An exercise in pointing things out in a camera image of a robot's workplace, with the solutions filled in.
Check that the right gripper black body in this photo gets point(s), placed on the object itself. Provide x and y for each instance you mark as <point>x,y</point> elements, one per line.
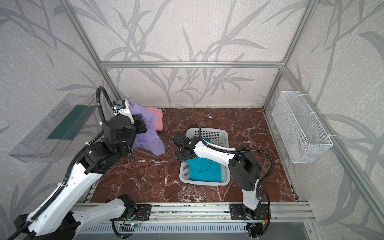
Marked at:
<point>181,148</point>

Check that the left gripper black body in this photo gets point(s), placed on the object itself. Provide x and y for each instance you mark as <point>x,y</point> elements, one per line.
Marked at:
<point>140,124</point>

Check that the purple t-shirt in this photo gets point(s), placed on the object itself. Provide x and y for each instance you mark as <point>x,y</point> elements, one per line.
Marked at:
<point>150,140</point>

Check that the grey plastic laundry basket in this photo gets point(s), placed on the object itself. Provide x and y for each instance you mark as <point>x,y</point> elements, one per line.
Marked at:
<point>217,137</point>

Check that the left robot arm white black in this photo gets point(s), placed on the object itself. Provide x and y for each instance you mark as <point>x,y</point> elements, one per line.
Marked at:
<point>54,219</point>

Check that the pink folded t-shirt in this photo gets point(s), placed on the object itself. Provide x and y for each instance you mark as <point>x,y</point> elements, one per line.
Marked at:
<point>158,123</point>

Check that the teal t-shirt in basket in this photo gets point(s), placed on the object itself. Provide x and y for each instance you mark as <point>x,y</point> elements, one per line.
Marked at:
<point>204,170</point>

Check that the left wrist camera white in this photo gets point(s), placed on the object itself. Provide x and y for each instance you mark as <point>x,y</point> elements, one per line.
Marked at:
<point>122,106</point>

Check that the aluminium frame post left rear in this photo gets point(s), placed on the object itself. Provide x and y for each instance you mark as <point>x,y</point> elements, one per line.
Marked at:
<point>70,12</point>

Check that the aluminium frame post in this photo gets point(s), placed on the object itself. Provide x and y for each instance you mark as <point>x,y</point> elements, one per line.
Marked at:
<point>307,15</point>
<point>70,12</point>

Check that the clear acrylic wall tray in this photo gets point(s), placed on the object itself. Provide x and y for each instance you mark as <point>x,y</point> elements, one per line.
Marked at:
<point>48,141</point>

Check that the white wire mesh basket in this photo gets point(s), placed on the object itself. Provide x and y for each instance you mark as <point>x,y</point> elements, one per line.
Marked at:
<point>303,135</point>

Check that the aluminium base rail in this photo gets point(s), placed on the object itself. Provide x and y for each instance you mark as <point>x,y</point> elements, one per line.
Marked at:
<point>220,212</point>

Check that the aluminium frame post right rear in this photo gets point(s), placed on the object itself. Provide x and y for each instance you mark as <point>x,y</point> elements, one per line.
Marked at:
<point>307,15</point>

